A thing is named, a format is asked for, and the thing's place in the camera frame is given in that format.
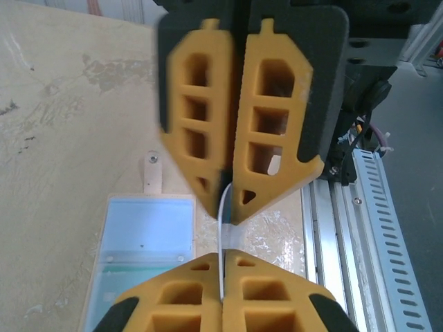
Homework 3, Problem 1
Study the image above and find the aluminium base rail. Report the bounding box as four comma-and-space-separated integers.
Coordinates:
300, 148, 395, 332

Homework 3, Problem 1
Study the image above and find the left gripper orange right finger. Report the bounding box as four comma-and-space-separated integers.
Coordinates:
222, 248, 361, 332

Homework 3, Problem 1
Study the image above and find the beige leather card holder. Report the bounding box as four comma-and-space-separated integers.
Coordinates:
78, 150, 199, 332

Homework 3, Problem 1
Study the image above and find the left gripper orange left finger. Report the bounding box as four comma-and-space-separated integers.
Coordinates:
91, 252, 223, 332

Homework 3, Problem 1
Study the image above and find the grey slotted cable duct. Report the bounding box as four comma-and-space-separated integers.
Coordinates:
351, 147, 435, 332

